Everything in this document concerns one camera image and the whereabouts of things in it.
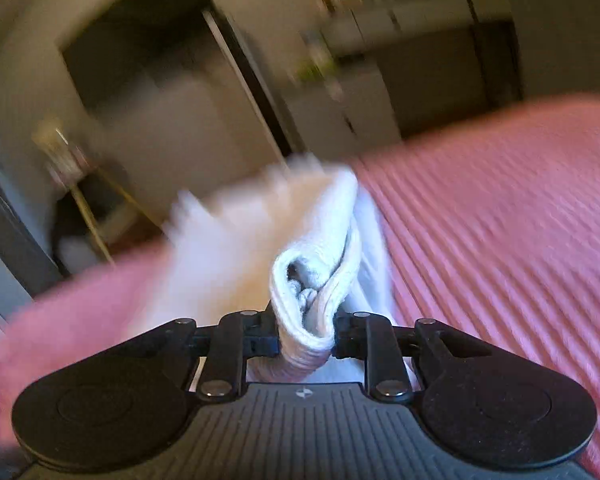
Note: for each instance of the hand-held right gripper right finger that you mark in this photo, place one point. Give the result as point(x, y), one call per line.
point(347, 345)

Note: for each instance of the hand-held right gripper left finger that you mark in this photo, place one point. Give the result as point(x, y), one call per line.
point(260, 344)

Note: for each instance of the white ruffled sock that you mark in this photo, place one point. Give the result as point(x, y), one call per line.
point(302, 342)

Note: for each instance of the white ribbed garment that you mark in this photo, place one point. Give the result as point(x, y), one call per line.
point(215, 260)

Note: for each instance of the pink ribbed bedspread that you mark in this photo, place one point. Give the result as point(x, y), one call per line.
point(480, 210)

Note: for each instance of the round white side table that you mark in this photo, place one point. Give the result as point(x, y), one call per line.
point(92, 220)

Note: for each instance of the dark cloth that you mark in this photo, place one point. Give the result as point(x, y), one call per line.
point(72, 240)

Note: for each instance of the snack packets pile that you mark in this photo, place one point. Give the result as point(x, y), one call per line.
point(60, 152)

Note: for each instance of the grey cabinet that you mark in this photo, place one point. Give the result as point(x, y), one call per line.
point(420, 75)

